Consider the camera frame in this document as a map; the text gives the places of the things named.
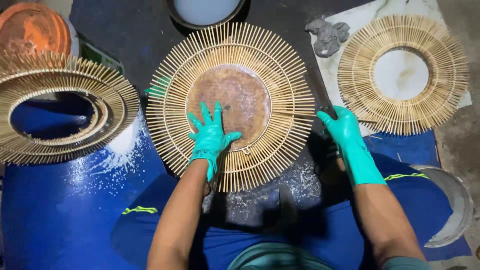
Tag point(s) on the person's teal shirt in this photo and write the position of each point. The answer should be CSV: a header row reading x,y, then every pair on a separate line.
x,y
277,258

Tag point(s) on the green and white box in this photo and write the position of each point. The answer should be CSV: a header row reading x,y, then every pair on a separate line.
x,y
99,54

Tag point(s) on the dark metal blade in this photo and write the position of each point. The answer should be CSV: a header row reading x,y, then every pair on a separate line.
x,y
318,90

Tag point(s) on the person's left hand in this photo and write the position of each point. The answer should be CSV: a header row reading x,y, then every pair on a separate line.
x,y
210,140

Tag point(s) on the stack of bamboo sunburst frames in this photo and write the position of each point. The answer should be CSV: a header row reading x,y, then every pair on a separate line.
x,y
116,97

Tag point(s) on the grey metal basin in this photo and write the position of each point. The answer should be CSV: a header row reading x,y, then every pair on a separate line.
x,y
455,202

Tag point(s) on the grey crumpled rag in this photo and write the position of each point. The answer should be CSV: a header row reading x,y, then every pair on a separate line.
x,y
328,35

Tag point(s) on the person's blue shorts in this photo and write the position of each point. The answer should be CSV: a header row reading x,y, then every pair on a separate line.
x,y
330,232

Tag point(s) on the bamboo sunburst frame with board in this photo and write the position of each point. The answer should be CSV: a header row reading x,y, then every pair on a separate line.
x,y
285,75

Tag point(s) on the round orange lid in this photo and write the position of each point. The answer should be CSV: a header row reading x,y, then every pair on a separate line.
x,y
32,28

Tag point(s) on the thin bamboo stick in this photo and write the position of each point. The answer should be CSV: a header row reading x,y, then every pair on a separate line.
x,y
369,121

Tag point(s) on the person's right hand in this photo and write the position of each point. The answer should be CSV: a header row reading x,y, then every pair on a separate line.
x,y
347,129

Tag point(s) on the round brown wooden board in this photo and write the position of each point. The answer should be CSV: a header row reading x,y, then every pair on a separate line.
x,y
240,97

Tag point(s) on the white marble slab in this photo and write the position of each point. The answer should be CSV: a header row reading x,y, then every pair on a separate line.
x,y
401,73

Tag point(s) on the black bowl with white liquid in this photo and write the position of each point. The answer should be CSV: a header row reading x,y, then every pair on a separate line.
x,y
204,11

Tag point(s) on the teal plastic scrap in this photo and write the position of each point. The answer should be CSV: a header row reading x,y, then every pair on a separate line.
x,y
157,88

